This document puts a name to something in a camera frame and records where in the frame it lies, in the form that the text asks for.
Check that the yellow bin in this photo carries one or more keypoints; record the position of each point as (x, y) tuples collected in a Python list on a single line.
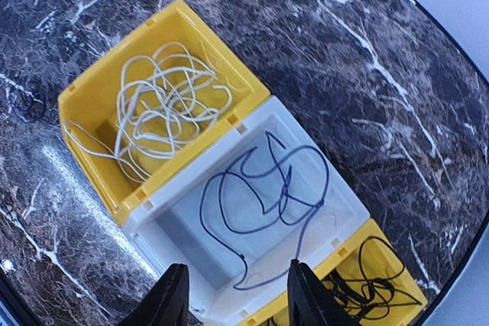
[(152, 104), (370, 281)]

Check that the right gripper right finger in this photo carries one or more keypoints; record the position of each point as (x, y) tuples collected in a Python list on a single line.
[(310, 302)]

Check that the white translucent bin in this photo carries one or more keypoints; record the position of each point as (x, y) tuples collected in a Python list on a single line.
[(262, 195)]

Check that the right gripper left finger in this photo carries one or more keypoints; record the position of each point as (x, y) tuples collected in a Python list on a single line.
[(167, 303)]

